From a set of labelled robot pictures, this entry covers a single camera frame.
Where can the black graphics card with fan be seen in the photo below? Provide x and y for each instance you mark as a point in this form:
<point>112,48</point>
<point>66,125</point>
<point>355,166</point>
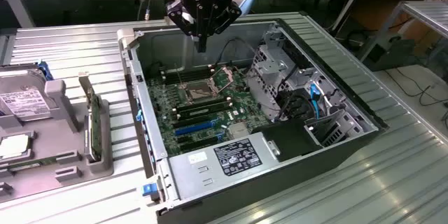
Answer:
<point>96,129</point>

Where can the metal socket cover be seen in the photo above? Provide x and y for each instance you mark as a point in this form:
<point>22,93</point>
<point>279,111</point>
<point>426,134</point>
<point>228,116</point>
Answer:
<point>227,71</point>

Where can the black RAM slot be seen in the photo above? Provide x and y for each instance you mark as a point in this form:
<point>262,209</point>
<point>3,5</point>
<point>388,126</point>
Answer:
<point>188,77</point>
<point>187,71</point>
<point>203,103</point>

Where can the silver metal disk bay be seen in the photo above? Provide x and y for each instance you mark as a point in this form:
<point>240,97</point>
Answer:
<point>270,66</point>

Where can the thin metal locking lever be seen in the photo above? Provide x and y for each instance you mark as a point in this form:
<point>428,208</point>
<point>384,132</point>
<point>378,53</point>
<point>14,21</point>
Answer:
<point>179,77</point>

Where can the green motherboard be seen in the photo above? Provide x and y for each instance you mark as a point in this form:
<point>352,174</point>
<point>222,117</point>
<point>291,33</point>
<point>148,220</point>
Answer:
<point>244,103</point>

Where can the black stand pole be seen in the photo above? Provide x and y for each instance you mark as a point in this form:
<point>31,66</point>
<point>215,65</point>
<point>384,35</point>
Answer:
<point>354,1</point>

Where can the black RAM stick green label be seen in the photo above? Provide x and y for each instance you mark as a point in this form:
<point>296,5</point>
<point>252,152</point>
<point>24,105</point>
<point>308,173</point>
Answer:
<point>203,110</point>

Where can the long black expansion slot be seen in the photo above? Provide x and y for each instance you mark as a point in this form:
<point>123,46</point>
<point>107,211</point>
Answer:
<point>196,148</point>
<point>191,123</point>
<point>202,142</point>

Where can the silver chipset heatsink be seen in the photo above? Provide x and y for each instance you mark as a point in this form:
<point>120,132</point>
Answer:
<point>239,129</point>

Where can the blue expansion slot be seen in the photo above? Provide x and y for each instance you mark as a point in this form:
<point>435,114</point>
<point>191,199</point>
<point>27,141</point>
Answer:
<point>194,129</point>

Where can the short black expansion slot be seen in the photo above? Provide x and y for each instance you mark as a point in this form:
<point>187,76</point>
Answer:
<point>183,139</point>

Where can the black plastic air shroud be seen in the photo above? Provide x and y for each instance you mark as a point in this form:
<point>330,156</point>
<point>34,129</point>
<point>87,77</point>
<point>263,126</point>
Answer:
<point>287,140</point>

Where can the perforated metal bay cage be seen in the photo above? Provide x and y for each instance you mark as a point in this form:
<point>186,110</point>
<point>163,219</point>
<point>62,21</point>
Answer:
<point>336,129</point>

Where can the hard disk with blue rails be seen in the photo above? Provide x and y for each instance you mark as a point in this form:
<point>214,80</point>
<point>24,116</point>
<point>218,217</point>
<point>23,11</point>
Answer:
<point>24,103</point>

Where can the metal slat side table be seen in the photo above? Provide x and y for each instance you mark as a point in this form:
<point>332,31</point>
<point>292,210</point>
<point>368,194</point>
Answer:
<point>431,14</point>

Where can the grey power supply unit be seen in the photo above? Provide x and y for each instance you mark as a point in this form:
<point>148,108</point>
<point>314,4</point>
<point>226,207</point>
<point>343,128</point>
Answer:
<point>196,176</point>

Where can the grey parts rack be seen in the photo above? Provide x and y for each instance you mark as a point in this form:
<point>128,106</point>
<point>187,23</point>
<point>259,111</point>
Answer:
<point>46,142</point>

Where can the blue plastic case latch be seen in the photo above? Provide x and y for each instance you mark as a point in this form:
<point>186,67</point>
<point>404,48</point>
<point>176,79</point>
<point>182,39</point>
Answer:
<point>148,190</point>

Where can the open black PC case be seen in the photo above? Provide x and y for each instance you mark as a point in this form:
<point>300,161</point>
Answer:
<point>315,182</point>

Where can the silver CPU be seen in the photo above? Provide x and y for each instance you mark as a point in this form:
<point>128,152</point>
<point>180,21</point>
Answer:
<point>12,146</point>

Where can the black chassis intrusion switch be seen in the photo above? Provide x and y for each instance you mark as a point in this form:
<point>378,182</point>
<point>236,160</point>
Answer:
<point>139,79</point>

